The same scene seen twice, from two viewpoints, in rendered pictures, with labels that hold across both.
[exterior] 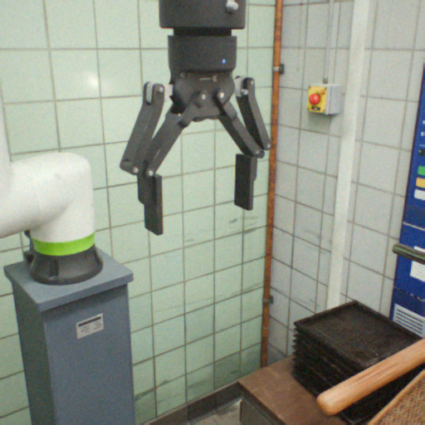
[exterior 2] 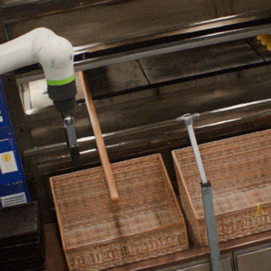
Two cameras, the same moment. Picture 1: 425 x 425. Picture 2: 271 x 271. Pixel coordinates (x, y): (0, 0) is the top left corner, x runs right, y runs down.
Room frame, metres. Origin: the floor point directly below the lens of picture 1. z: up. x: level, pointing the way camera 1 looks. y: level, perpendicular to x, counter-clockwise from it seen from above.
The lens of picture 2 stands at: (-0.75, 1.90, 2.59)
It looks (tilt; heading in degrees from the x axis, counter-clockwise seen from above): 26 degrees down; 297
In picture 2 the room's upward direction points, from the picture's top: 9 degrees counter-clockwise
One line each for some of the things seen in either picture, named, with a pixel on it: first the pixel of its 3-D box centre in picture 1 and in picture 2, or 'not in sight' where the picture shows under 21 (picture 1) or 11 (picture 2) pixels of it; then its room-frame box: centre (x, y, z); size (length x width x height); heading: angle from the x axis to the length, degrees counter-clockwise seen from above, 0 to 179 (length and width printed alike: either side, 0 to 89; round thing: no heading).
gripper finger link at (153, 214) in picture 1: (153, 202); (75, 155); (0.53, 0.06, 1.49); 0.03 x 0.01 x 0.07; 37
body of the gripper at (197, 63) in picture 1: (202, 77); (65, 109); (0.56, 0.01, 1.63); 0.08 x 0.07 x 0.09; 127
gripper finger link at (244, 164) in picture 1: (244, 182); (69, 138); (0.61, -0.04, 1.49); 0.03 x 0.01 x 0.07; 37
